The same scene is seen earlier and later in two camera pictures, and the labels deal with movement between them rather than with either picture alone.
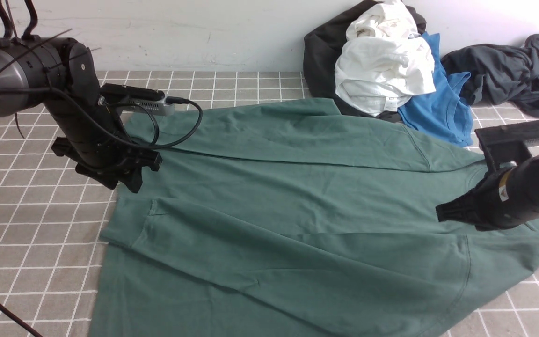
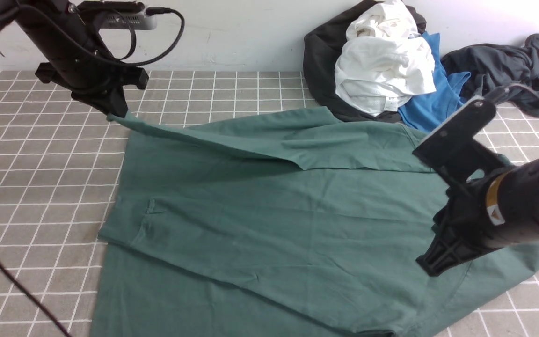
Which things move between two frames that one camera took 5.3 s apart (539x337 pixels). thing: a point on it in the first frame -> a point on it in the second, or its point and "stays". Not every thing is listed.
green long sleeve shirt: [296, 217] stays
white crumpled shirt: [384, 60] stays
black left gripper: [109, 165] -> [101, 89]
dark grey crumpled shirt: [526, 76] stays
